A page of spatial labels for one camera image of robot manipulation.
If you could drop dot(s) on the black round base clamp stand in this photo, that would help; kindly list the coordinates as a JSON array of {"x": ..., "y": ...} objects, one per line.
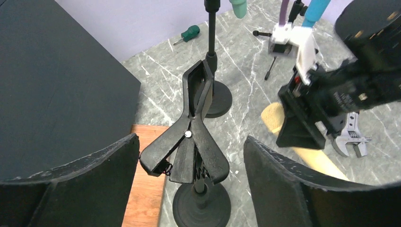
[{"x": 187, "y": 153}]

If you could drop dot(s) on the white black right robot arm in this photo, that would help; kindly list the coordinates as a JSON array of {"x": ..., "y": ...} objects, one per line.
[{"x": 371, "y": 30}]

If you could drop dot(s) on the red handled adjustable wrench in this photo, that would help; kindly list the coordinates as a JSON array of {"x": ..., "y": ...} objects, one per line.
[{"x": 351, "y": 134}]

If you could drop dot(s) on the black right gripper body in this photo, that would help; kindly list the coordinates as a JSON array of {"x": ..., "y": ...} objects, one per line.
[{"x": 329, "y": 97}]

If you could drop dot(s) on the dark blue leaning board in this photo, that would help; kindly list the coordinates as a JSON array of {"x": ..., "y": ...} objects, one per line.
[{"x": 62, "y": 94}]

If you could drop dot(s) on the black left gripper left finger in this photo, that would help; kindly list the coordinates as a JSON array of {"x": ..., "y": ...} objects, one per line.
[{"x": 92, "y": 191}]

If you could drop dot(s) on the green handled screwdriver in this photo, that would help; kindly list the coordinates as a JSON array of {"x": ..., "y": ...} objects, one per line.
[{"x": 191, "y": 33}]

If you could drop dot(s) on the black tripod shock mount stand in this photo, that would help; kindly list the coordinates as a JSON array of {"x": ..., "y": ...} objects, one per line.
[{"x": 297, "y": 8}]

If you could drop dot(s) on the beige yellow microphone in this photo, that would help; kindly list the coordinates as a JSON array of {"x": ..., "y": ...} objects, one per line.
[{"x": 273, "y": 118}]

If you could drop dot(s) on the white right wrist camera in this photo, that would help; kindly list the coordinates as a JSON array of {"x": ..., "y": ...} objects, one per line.
[{"x": 296, "y": 42}]

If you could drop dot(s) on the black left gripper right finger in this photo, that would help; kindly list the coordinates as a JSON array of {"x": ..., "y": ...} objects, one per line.
[{"x": 286, "y": 193}]

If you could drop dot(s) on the teal green microphone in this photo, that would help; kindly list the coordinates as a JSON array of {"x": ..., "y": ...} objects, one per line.
[{"x": 239, "y": 8}]

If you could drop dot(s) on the brown wooden block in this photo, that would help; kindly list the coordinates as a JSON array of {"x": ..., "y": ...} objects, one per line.
[{"x": 145, "y": 201}]

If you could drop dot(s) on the blue microphone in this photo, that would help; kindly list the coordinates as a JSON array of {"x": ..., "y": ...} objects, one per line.
[{"x": 314, "y": 12}]

